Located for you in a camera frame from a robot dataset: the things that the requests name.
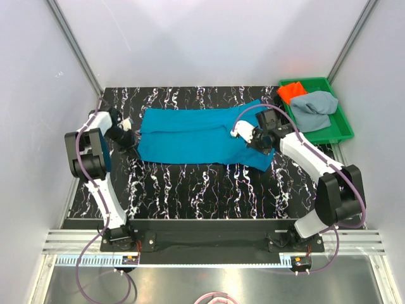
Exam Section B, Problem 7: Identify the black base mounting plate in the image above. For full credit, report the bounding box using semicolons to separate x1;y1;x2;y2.
101;230;325;253

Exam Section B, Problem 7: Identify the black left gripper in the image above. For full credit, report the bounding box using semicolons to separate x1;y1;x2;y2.
104;125;140;160

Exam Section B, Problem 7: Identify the pink cable loop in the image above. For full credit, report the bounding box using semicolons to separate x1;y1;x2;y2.
193;291;238;304

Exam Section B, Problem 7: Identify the grey t shirt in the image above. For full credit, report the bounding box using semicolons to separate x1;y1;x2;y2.
290;91;339;133

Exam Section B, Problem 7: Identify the blue t shirt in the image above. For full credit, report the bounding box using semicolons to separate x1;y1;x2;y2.
137;99;275;172

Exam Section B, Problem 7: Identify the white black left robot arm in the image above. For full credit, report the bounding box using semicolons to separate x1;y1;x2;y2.
64;107;140;251

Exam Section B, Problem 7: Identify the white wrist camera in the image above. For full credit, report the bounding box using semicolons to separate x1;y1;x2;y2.
230;120;255;143
118;117;134;132

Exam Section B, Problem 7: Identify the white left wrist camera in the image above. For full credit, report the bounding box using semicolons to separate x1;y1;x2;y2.
118;117;134;132

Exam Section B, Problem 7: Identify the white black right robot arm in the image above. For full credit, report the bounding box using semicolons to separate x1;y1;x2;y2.
247;110;366;251

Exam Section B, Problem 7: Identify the green plastic tray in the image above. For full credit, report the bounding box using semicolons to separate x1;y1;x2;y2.
278;77;354;144

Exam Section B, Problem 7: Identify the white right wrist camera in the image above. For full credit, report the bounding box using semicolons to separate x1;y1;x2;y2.
230;120;255;143

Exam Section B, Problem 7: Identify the aluminium frame rail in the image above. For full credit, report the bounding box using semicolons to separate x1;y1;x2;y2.
42;230;385;255

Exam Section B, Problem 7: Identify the orange t shirt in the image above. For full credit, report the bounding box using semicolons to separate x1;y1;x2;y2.
277;82;308;105

